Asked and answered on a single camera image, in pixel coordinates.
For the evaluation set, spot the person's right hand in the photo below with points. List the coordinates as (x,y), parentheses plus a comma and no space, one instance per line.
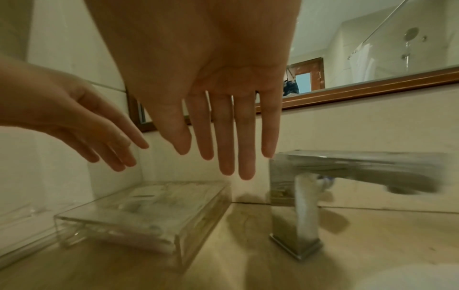
(200,51)

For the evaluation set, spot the person's left hand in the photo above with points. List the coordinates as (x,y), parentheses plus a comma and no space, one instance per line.
(46,99)

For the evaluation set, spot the clear acrylic box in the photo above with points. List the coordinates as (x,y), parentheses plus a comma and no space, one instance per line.
(150,215)

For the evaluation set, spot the chrome square faucet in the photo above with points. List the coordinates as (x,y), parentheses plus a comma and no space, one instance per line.
(297,209)

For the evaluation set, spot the wood framed wall mirror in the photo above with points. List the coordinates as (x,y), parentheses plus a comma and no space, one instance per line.
(358,42)

